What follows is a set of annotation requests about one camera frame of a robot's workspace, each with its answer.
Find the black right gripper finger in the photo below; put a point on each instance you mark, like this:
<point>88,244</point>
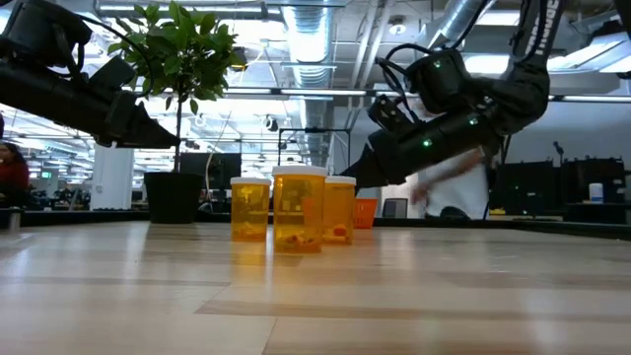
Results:
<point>362,170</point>

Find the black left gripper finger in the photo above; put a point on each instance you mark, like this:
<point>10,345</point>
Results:
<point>153,135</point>

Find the amber pill bottle white cap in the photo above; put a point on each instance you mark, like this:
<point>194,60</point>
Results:
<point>298,212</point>
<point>250,212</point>
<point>340,207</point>

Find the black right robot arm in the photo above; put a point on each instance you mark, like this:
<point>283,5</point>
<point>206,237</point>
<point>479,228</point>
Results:
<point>517,98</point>

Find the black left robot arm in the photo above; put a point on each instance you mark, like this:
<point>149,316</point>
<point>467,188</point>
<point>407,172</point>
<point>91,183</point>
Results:
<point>44,98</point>

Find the orange plastic basket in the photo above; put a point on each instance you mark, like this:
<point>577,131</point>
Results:
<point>366,214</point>

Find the grey chair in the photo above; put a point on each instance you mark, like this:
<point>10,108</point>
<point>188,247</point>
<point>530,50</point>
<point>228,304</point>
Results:
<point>394,208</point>

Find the person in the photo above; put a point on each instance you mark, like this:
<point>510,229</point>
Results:
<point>458,194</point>
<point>12,172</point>

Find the black plant pot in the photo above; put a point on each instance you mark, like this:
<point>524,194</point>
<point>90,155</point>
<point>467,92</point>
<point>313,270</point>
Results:
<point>172,197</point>

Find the black computer monitor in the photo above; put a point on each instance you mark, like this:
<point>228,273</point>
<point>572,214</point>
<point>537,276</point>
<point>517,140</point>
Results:
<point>594,180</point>
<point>527,182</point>
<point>222,170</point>

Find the long ceiling light strip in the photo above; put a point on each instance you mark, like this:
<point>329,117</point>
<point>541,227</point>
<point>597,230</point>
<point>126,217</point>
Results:
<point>320,92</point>

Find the green leafy plant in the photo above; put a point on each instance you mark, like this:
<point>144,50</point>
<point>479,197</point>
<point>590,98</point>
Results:
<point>182,49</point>

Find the white smoke detector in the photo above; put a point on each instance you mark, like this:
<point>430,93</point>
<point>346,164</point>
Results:
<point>397,28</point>

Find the black desk microphone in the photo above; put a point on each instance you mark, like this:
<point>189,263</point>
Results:
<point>558,148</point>

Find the white plastic container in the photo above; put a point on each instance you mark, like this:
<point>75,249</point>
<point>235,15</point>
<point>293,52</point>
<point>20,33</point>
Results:
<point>596,193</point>

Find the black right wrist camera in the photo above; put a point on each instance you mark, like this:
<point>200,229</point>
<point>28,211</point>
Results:
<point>389,113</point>

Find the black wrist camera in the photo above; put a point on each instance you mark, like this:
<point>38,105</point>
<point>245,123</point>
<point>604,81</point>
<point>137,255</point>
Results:
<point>389,113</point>
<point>113,74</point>

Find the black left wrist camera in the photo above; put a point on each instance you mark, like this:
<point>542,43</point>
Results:
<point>113,74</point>

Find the black aluminium table frame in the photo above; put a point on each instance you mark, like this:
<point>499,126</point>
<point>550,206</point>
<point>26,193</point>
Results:
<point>74,217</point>

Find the grey metal post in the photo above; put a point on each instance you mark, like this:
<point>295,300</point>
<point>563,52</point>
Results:
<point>15,219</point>

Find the silver slanted ventilation duct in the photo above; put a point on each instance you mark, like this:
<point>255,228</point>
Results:
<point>458,20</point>

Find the silver round ventilation duct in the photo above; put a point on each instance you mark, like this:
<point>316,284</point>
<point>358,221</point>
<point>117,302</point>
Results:
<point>310,39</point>

